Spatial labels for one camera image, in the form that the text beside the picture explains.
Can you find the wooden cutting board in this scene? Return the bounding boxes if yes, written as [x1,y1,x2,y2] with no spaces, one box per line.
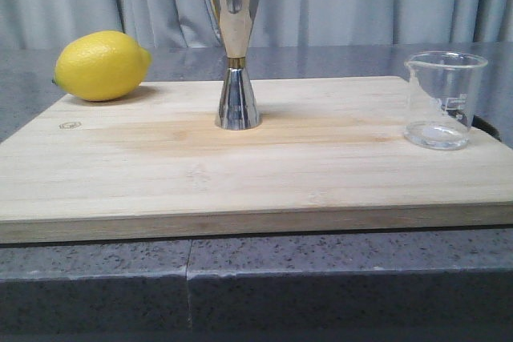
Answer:
[1,77,512,243]

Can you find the black cutting board handle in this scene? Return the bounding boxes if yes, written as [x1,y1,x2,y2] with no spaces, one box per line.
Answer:
[472,115,502,142]

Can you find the steel double jigger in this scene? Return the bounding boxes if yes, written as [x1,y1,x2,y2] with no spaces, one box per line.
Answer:
[210,0,261,131]

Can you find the clear glass beaker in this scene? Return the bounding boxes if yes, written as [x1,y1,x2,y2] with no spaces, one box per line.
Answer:
[403,50,488,151]

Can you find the yellow lemon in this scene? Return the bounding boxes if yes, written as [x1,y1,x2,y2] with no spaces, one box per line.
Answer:
[53,30,151,102]

